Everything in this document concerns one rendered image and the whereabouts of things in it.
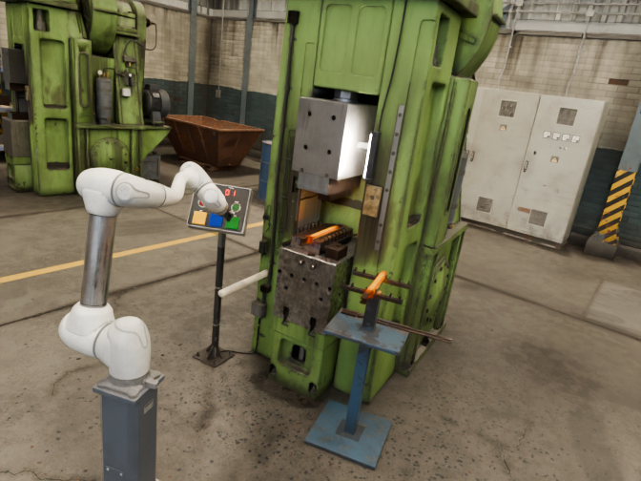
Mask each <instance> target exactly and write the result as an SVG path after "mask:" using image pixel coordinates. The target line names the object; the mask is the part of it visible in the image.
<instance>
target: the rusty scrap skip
mask: <svg viewBox="0 0 641 481"><path fill-rule="evenodd" d="M164 122H165V123H164V125H166V126H169V127H172V129H170V133H169V134H167V137H168V138H169V140H170V142H171V144H172V145H173V147H174V149H175V151H176V154H177V155H179V156H180V157H178V161H181V162H184V163H185V162H189V161H192V162H194V163H196V164H197V165H199V166H200V167H203V168H204V169H206V170H209V171H218V170H230V169H237V165H240V163H241V162H242V161H243V159H244V158H245V157H246V155H247V154H248V152H249V151H250V149H251V148H252V146H253V145H254V144H255V142H256V141H257V139H258V137H259V136H260V134H261V133H262V132H264V130H263V129H260V128H255V127H251V126H246V125H242V124H237V123H234V122H229V121H225V120H216V119H214V118H211V117H208V116H203V115H167V116H166V117H165V118H164ZM202 162H204V163H202ZM205 163H207V164H205Z"/></svg>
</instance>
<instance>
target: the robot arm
mask: <svg viewBox="0 0 641 481"><path fill-rule="evenodd" d="M185 188H187V189H189V190H190V191H192V192H194V193H195V194H196V195H197V196H198V197H199V199H200V200H201V202H202V203H203V205H204V206H205V207H206V208H207V209H208V210H210V211H211V212H212V213H214V214H215V215H218V216H219V217H223V218H225V219H226V220H227V221H230V219H232V218H233V216H234V215H235V210H233V211H231V210H230V209H229V208H228V203H227V202H226V199H225V197H224V196H223V194H222V193H221V191H220V190H219V189H218V188H217V187H216V186H215V184H214V183H213V182H212V181H211V179H210V178H209V176H208V175H207V174H206V173H205V171H204V170H203V169H202V168H201V167H200V166H199V165H197V164H196V163H194V162H192V161H189V162H185V163H184V164H182V166H181V167H180V172H179V173H178V174H176V176H175V178H174V181H173V184H172V186H171V188H168V187H166V186H164V185H162V184H160V183H156V182H153V181H150V180H146V179H144V178H140V177H137V176H134V175H131V174H127V173H124V172H121V171H118V170H114V169H108V168H92V169H88V170H85V171H83V172H82V173H81V174H80V175H79V176H78V178H77V181H76V189H77V191H78V193H79V195H80V196H81V197H82V198H83V200H84V203H85V208H86V210H87V212H88V213H89V220H88V230H87V239H86V248H85V258H84V267H83V277H82V285H81V295H80V302H78V303H77V304H76V305H75V306H74V307H73V308H72V311H71V312H70V313H68V314H67V315H66V316H65V317H64V318H63V319H62V321H61V323H60V325H59V328H58V334H59V337H60V339H61V341H62V342H63V343H64V344H65V345H66V346H67V347H69V348H70V349H72V350H74V351H76V352H78V353H81V354H83V355H86V356H89V357H92V358H96V359H99V360H100V361H101V362H102V363H103V364H105V365H106V366H108V367H109V375H108V376H107V377H105V378H104V379H102V380H100V381H98V382H97V387H99V388H106V389H108V390H111V391H114V392H117V393H119V394H122V395H125V396H127V397H129V398H130V399H135V398H136V397H137V396H138V394H139V393H140V392H141V391H142V390H144V389H145V388H153V389H156V388H158V386H159V382H158V381H156V380H155V379H157V378H159V377H160V376H161V373H160V372H159V371H155V370H150V362H151V338H150V334H149V330H148V328H147V326H146V325H145V324H144V322H143V321H141V320H140V319H138V318H137V317H131V316H128V317H122V318H119V319H117V320H115V319H114V313H113V309H112V307H111V306H110V305H109V304H108V303H107V300H108V292H109V283H110V275H111V266H112V257H113V250H114V233H115V225H116V216H118V215H119V214H120V212H121V210H122V208H123V207H129V208H145V209H150V208H157V207H161V206H165V205H170V204H175V203H177V202H179V201H180V200H181V199H182V197H183V195H184V190H185ZM230 214H231V215H230Z"/></svg>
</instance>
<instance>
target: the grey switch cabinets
mask: <svg viewBox="0 0 641 481"><path fill-rule="evenodd" d="M609 107H610V103H608V102H606V101H598V100H589V99H581V98H573V97H564V96H556V95H548V94H532V93H524V92H515V91H507V90H498V89H490V88H482V87H478V88H477V93H476V96H475V101H474V105H473V110H472V114H471V119H470V122H469V128H468V139H467V141H466V152H467V154H468V159H467V163H466V167H465V175H464V178H463V183H462V201H461V220H462V221H464V222H468V224H471V225H474V226H478V227H481V228H485V229H487V230H491V231H495V232H498V233H502V234H505V235H509V236H512V237H515V238H518V239H522V240H526V241H532V242H535V243H539V244H542V245H545V246H549V247H552V248H555V249H558V250H560V249H561V247H562V246H563V245H564V244H565V243H567V242H568V238H569V234H570V230H571V227H572V225H573V222H574V219H575V215H576V212H577V209H578V206H579V202H580V199H581V197H582V194H583V191H584V187H585V184H586V181H587V178H588V175H589V169H590V166H591V164H592V161H593V157H594V154H595V151H596V148H597V144H598V141H599V138H600V135H601V133H602V129H603V126H604V123H605V120H606V117H607V113H608V110H609Z"/></svg>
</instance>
